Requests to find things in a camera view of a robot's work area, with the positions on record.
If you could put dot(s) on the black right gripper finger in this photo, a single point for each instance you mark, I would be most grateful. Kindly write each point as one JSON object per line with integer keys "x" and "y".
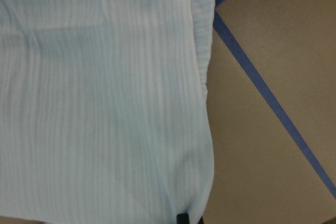
{"x": 183, "y": 218}

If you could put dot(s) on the light blue button-up shirt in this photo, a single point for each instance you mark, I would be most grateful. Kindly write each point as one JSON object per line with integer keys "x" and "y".
{"x": 103, "y": 110}

